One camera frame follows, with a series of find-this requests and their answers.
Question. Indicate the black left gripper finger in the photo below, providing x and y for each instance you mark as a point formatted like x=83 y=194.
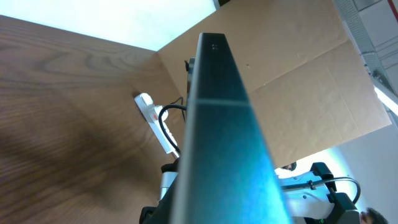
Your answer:
x=162 y=212

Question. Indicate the gold Galaxy smartphone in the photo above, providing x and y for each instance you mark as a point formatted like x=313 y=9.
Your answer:
x=226 y=174

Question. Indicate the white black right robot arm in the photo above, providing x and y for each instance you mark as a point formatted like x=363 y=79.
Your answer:
x=313 y=197

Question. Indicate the white power strip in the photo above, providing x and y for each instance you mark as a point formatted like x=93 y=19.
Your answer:
x=151 y=112

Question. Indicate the brown cardboard panel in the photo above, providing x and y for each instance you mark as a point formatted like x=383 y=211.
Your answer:
x=305 y=80

